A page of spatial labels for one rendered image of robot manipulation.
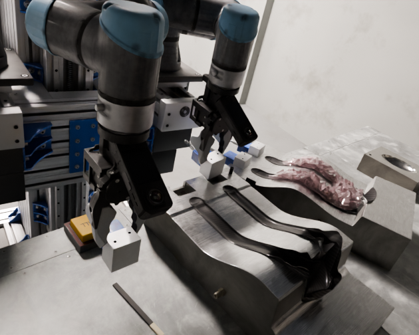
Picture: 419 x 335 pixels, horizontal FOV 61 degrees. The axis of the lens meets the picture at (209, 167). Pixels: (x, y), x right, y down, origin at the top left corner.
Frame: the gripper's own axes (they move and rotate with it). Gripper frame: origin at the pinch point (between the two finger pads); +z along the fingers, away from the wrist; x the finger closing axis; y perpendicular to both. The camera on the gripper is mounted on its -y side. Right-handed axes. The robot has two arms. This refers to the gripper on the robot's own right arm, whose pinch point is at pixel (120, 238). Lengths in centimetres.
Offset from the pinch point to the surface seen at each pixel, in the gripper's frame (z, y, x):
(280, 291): 1.7, -20.9, -18.2
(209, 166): 1.5, 13.5, -31.0
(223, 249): 6.1, -6.3, -19.5
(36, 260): 15.0, 14.8, 8.9
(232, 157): 8, 22, -49
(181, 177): 95, 116, -115
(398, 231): 4, -24, -60
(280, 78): 50, 171, -266
